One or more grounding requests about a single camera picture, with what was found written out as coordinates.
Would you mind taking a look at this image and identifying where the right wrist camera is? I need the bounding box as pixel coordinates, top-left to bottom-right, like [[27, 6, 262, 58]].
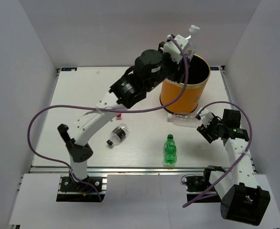
[[196, 109, 214, 127]]

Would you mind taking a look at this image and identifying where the green soda bottle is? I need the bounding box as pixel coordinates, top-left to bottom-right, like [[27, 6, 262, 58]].
[[164, 134, 177, 165]]

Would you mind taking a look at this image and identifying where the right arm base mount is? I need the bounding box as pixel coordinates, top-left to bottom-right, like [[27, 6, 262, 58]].
[[181, 166, 226, 203]]

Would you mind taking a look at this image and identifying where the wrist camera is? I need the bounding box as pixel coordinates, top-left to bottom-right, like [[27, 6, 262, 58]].
[[196, 109, 214, 127], [163, 34, 192, 64]]

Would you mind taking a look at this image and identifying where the blue orange label bottle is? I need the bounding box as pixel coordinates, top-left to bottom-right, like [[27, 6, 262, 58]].
[[185, 24, 200, 62]]

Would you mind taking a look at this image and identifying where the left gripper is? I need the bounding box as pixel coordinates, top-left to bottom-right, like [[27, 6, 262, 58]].
[[146, 42, 191, 93]]

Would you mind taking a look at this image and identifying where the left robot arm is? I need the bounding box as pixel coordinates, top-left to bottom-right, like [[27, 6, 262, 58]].
[[57, 38, 193, 190]]

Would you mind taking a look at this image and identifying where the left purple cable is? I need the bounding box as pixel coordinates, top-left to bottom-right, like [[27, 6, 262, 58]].
[[27, 35, 190, 202]]

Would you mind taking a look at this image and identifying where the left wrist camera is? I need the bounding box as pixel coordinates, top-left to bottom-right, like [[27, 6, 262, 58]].
[[163, 34, 192, 64]]

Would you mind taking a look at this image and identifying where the clear unlabelled bottle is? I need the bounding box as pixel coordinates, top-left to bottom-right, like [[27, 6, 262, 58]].
[[167, 113, 201, 128]]

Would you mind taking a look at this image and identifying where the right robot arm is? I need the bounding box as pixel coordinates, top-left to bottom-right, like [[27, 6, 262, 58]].
[[196, 109, 270, 226]]

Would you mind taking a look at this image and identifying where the black label clear bottle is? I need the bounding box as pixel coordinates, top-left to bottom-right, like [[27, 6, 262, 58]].
[[106, 124, 129, 147]]

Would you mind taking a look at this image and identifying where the orange cylindrical bin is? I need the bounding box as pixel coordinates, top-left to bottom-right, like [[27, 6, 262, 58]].
[[159, 54, 211, 114]]

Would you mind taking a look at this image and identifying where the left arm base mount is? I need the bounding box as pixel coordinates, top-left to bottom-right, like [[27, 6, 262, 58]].
[[56, 176, 107, 203]]

